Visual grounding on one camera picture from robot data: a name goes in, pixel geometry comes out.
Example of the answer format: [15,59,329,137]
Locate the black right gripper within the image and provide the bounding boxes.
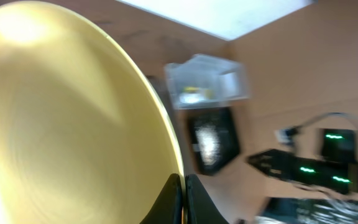
[247,149,358,195]

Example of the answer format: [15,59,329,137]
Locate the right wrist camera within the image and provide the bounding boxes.
[319,128,358,164]

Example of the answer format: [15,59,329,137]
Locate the green snack wrapper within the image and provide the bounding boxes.
[183,86,213,99]

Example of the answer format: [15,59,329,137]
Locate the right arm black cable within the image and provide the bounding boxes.
[290,111,358,147]

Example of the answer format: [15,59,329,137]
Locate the black waste bin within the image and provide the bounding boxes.
[186,107,241,176]

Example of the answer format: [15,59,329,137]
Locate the yellow plate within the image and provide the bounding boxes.
[0,1,184,223]

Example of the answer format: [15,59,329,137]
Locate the spilled white rice pile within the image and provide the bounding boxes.
[196,124,220,166]

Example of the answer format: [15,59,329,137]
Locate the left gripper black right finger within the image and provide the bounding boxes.
[185,174,228,224]

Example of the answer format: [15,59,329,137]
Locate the clear plastic bin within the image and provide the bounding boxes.
[164,54,250,110]

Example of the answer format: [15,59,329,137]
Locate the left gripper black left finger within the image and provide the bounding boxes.
[140,174,183,224]

